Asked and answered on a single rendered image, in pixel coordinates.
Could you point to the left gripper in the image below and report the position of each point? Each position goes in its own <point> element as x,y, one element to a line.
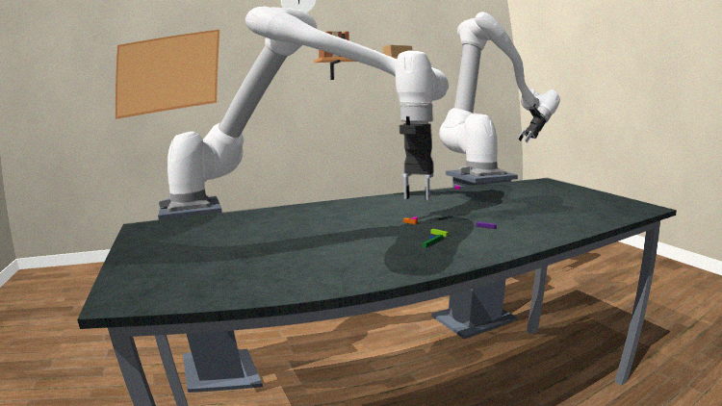
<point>540,117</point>

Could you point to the lime green rod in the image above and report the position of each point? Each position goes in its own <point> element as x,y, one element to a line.
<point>439,232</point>

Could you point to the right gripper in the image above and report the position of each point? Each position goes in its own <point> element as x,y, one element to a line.
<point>417,137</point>

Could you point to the purple rod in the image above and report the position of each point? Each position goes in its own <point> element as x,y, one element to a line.
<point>486,225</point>

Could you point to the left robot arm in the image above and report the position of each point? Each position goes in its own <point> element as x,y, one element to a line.
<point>478,138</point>

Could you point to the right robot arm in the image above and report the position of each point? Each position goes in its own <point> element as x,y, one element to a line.
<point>191,161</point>

